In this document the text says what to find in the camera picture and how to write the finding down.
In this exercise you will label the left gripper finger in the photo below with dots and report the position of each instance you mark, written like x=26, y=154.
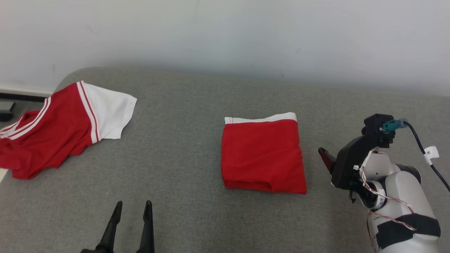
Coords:
x=147, y=232
x=110, y=232

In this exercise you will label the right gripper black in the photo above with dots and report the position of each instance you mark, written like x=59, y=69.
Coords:
x=348, y=165

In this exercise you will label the red shorts white waistband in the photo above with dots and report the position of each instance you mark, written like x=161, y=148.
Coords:
x=262, y=158

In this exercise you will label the red white sports t-shirt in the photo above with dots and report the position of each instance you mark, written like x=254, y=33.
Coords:
x=52, y=133

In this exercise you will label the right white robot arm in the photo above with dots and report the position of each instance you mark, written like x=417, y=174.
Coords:
x=404, y=196

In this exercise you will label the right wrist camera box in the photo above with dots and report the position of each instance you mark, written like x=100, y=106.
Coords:
x=374, y=126

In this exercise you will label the white wall baseboard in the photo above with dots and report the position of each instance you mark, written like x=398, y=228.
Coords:
x=24, y=90

